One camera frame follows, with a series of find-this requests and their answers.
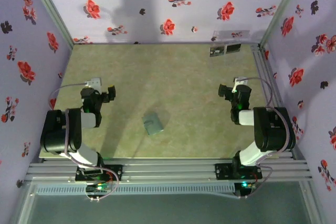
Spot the green leather card holder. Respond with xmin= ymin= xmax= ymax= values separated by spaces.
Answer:
xmin=141 ymin=112 xmax=165 ymax=136

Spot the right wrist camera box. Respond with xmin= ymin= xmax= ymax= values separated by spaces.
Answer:
xmin=233 ymin=76 xmax=249 ymax=90

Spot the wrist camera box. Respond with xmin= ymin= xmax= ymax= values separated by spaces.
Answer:
xmin=84 ymin=77 xmax=102 ymax=88
xmin=233 ymin=76 xmax=249 ymax=90

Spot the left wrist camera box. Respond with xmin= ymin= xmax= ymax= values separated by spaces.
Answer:
xmin=84 ymin=77 xmax=102 ymax=88

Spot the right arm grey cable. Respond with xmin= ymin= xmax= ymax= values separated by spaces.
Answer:
xmin=237 ymin=76 xmax=292 ymax=200

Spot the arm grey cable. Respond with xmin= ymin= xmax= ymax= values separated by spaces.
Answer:
xmin=48 ymin=82 xmax=120 ymax=202
xmin=237 ymin=76 xmax=292 ymax=200

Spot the aluminium frame rail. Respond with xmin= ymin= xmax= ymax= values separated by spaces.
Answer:
xmin=250 ymin=43 xmax=299 ymax=161
xmin=25 ymin=157 xmax=313 ymax=183

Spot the left arm grey cable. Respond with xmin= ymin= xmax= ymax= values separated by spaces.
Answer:
xmin=48 ymin=82 xmax=120 ymax=202

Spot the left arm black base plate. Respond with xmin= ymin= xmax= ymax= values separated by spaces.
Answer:
xmin=75 ymin=164 xmax=123 ymax=182

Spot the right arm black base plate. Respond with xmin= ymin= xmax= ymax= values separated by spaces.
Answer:
xmin=214 ymin=163 xmax=263 ymax=180

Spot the aluminium frame post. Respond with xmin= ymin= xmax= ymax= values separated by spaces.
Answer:
xmin=24 ymin=0 xmax=75 ymax=49
xmin=258 ymin=0 xmax=308 ymax=49

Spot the slotted grey cable duct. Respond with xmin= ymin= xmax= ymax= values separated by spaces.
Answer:
xmin=35 ymin=184 xmax=236 ymax=196

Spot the aluminium frame bar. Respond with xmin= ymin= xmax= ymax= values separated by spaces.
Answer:
xmin=9 ymin=182 xmax=37 ymax=224
xmin=299 ymin=181 xmax=328 ymax=224

